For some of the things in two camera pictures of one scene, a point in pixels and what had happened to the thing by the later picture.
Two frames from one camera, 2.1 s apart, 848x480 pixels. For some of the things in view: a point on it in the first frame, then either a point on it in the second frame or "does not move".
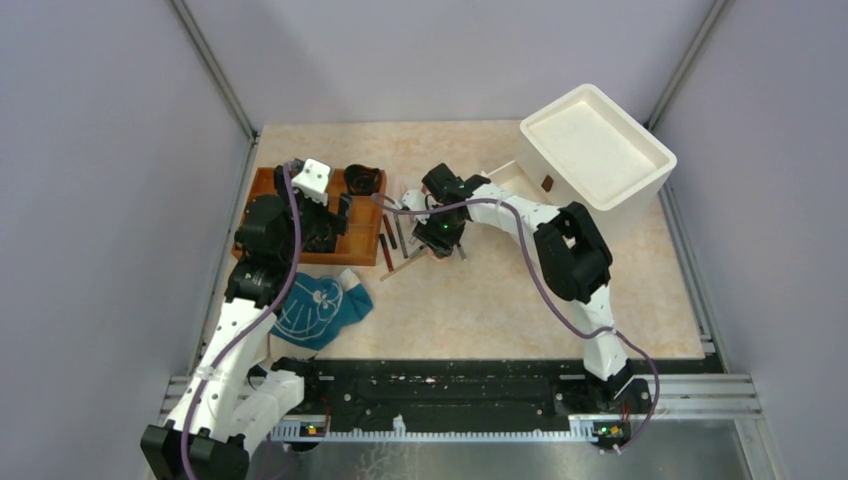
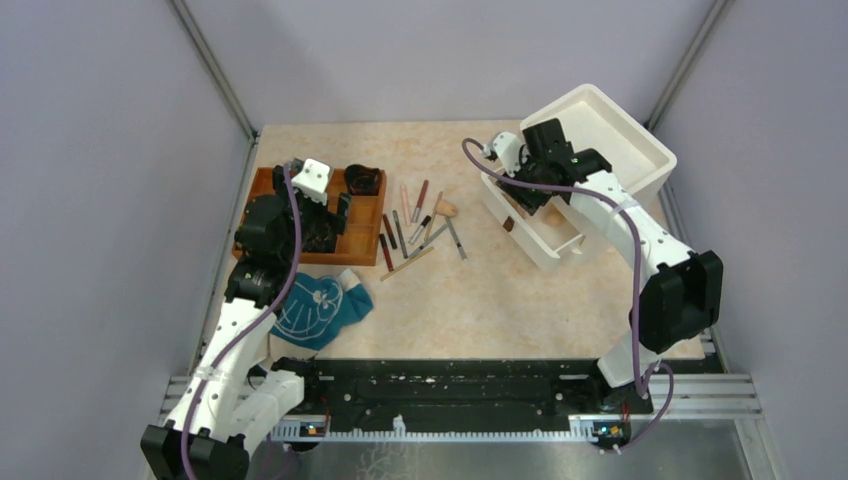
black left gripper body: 314,216 does not move
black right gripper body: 441,231 -> 530,198
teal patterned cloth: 317,308 does not move
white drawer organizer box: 582,149 does not move
